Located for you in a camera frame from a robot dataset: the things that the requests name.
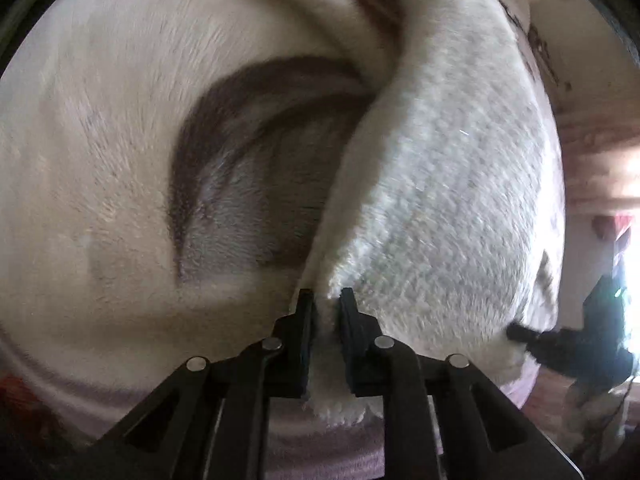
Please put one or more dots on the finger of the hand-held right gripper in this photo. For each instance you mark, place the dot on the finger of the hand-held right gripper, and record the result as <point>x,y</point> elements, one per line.
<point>520,333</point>

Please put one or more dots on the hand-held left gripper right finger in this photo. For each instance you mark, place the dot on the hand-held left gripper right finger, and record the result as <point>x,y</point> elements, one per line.
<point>352,350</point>

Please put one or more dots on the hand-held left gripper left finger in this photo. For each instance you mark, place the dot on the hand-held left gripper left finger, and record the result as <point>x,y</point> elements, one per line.
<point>302,345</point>

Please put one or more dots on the white knit jacket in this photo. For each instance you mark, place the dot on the white knit jacket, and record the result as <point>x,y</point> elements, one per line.
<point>440,185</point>

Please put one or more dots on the person's right forearm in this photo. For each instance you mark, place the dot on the person's right forearm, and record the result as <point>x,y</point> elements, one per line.
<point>595,410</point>

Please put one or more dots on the maroon clothes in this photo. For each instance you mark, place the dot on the maroon clothes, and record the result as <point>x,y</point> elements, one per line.
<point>607,225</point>

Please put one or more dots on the floral purple blanket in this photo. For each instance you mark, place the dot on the floral purple blanket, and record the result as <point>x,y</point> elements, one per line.
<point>125,135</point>

